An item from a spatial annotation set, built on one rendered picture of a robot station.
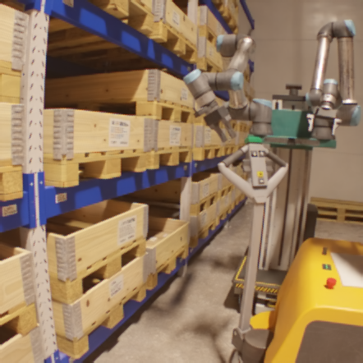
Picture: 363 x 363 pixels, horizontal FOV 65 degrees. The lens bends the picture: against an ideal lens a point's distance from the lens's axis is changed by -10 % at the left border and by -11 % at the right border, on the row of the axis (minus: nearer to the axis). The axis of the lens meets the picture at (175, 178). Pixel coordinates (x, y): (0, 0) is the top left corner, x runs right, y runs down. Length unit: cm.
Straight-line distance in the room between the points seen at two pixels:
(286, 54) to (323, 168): 258
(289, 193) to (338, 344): 164
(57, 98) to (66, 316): 170
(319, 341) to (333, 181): 596
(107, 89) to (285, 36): 548
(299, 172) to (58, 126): 188
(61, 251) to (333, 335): 115
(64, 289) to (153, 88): 137
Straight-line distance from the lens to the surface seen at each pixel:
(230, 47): 204
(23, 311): 135
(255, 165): 150
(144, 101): 215
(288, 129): 250
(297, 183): 261
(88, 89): 243
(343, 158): 699
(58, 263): 150
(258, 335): 171
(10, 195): 117
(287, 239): 271
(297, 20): 740
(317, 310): 114
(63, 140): 136
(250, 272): 161
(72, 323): 163
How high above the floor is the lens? 142
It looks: 8 degrees down
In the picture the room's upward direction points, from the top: 2 degrees clockwise
